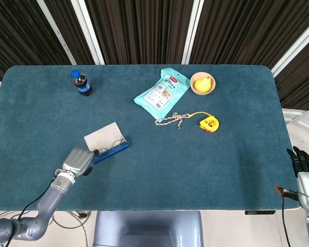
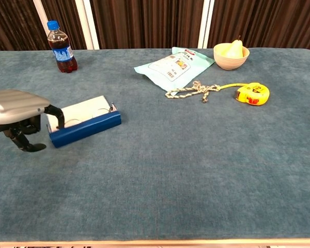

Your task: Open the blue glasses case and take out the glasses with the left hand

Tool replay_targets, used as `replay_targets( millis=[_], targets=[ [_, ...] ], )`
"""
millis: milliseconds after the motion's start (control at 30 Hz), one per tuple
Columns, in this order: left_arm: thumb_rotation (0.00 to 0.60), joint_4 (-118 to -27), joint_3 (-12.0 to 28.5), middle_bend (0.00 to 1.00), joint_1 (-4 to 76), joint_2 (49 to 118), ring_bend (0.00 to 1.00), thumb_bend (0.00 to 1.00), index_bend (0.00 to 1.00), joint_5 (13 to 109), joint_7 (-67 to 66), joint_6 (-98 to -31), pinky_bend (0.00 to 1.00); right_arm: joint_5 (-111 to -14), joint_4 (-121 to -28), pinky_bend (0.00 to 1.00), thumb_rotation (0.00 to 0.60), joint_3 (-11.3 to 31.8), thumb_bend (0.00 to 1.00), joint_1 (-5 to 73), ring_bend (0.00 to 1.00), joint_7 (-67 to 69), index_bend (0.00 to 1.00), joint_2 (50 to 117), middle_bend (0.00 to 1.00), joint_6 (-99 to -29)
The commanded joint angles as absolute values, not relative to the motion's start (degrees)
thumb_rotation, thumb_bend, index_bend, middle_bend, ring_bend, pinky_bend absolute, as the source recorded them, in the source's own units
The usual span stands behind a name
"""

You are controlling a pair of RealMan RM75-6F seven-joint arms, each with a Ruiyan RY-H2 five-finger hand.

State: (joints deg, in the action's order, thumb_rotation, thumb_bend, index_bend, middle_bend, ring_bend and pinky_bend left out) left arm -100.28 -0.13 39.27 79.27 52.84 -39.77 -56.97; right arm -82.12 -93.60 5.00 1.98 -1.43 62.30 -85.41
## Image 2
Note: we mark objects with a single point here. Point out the blue floral pencil box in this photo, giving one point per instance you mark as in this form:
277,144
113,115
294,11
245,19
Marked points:
87,129

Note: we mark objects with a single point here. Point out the beige bowl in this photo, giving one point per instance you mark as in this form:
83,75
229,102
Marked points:
231,63

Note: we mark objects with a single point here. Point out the white table leg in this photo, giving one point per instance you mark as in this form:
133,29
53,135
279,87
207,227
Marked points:
40,13
206,25
87,25

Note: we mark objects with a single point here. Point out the yellow pear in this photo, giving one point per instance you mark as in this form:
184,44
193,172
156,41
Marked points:
235,50

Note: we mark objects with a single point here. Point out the cola bottle with blue cap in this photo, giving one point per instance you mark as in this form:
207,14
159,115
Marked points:
63,54

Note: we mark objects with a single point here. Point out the dark brown pleated curtain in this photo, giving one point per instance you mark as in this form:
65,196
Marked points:
144,23

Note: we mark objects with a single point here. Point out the teal tablecloth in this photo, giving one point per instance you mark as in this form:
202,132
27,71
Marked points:
170,168

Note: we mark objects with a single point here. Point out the yellow tape measure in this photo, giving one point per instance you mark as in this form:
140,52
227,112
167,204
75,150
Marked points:
253,94

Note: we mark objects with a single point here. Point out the light blue snack bag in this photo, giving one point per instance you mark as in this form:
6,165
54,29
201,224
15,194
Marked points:
170,69

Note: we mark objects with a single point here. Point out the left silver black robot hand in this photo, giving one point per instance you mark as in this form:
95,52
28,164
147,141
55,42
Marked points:
13,108

